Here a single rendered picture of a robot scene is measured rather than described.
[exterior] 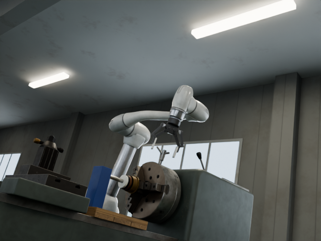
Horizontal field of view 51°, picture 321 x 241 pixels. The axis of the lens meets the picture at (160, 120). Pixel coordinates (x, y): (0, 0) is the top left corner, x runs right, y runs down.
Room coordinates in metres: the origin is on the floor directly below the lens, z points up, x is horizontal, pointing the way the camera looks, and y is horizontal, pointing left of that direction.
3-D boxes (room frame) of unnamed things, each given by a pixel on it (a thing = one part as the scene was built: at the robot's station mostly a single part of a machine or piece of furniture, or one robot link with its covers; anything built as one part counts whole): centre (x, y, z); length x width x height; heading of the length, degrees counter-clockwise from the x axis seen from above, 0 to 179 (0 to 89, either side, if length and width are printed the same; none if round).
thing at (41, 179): (1.50, 0.44, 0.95); 0.43 x 0.18 x 0.04; 41
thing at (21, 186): (1.48, 0.49, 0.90); 0.53 x 0.30 x 0.06; 41
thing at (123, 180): (1.72, 0.16, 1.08); 0.13 x 0.07 x 0.07; 131
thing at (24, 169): (1.57, 0.46, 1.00); 0.20 x 0.10 x 0.05; 131
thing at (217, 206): (2.16, -0.32, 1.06); 0.59 x 0.48 x 0.39; 131
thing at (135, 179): (1.79, 0.08, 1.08); 0.09 x 0.09 x 0.09; 41
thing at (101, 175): (1.66, 0.23, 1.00); 0.08 x 0.06 x 0.23; 41
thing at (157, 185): (1.77, -0.03, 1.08); 0.12 x 0.11 x 0.05; 41
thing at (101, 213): (1.70, 0.19, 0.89); 0.36 x 0.30 x 0.04; 41
